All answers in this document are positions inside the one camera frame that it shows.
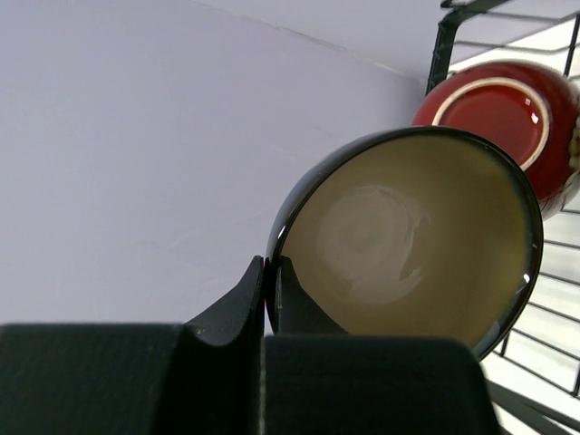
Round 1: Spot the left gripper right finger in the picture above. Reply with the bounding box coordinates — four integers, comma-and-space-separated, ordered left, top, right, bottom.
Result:
274, 256, 346, 335

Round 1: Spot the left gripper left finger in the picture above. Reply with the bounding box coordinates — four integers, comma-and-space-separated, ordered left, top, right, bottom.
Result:
185, 256, 264, 347

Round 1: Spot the red bowl white inside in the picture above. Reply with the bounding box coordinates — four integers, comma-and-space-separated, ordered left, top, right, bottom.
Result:
412, 60, 579, 219

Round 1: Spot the black wire dish rack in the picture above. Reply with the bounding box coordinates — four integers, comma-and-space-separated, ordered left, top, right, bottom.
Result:
427, 1, 579, 434

